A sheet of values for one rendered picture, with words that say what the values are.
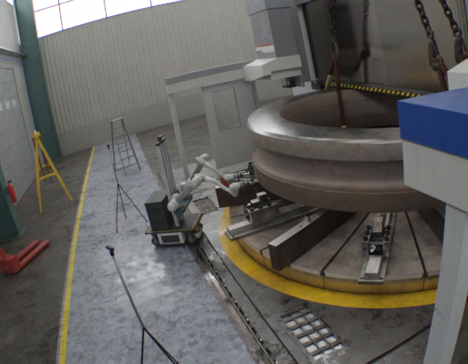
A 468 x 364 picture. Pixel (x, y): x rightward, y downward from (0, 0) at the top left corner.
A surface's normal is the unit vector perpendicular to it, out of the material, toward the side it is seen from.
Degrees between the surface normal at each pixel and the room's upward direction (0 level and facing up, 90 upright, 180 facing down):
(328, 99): 90
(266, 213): 90
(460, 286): 90
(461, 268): 90
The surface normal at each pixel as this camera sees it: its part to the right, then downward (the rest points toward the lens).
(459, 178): -0.92, 0.27
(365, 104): -0.09, 0.35
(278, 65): 0.34, 0.25
